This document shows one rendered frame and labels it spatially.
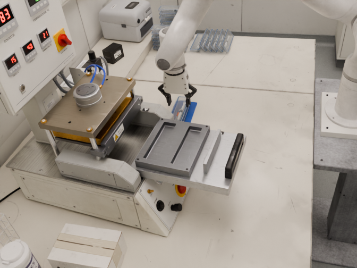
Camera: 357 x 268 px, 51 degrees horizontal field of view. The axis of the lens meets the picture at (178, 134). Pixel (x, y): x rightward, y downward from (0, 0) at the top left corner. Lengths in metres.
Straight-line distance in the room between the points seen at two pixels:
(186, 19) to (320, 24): 2.44
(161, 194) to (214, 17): 2.69
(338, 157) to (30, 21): 1.10
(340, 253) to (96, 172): 1.38
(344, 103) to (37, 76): 1.07
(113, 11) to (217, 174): 1.29
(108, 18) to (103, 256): 1.37
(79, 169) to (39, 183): 0.21
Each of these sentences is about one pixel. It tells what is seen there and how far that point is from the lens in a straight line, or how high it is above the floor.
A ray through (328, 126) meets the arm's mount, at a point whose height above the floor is 0.78.
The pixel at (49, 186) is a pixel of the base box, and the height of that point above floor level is 0.87.
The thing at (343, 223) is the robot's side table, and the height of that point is 0.17.
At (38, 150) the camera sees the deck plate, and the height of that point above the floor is 0.93.
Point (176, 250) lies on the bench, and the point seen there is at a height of 0.75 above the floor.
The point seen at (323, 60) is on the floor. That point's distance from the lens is 3.48.
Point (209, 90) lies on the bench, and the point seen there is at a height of 0.75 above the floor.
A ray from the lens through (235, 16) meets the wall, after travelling 3.64.
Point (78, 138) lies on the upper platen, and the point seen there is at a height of 1.04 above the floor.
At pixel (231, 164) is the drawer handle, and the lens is 1.02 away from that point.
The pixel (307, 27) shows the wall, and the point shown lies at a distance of 3.64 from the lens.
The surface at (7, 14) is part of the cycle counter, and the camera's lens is 1.07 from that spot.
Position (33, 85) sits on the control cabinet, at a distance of 1.16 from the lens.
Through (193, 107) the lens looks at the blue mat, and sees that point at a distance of 1.64.
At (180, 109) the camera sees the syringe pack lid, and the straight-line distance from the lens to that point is 1.57.
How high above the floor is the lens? 1.74
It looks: 41 degrees down
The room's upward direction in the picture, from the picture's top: 7 degrees counter-clockwise
